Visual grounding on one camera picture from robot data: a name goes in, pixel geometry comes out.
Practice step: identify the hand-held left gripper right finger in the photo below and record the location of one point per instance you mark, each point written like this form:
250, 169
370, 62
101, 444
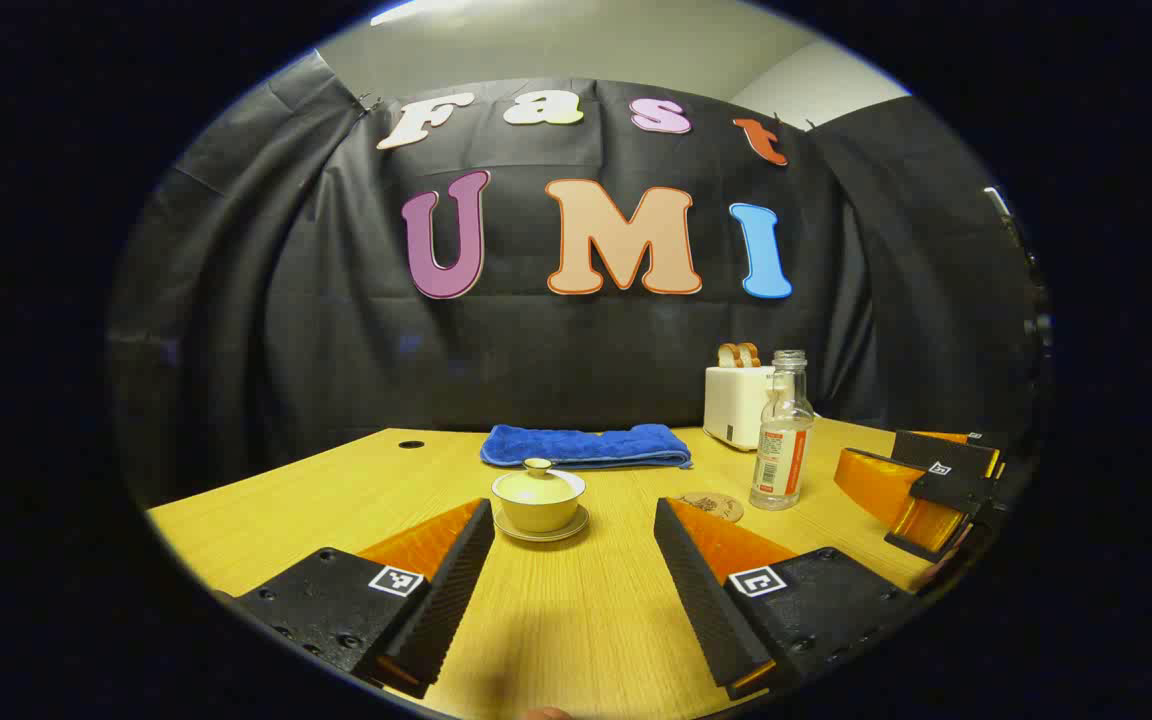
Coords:
701, 600

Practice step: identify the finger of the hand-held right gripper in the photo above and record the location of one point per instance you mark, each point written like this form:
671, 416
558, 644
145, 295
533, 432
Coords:
946, 452
886, 490

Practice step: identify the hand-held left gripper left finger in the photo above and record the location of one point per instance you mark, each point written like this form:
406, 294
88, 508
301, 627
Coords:
441, 600

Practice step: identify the round brown coaster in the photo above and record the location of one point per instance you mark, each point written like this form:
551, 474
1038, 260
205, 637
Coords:
714, 507

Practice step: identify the clear glass water bottle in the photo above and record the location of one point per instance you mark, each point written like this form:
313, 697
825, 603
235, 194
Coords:
781, 450

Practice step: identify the cream teacup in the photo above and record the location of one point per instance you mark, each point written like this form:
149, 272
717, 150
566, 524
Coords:
536, 514

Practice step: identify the cream saucer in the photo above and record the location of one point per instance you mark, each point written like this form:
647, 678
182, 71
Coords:
540, 535

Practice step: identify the white toaster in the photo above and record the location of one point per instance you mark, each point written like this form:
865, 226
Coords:
731, 405

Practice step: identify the blue towel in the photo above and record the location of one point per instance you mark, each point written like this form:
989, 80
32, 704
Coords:
586, 445

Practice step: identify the toast bread slice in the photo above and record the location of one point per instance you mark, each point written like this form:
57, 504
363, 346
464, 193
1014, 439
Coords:
749, 354
727, 355

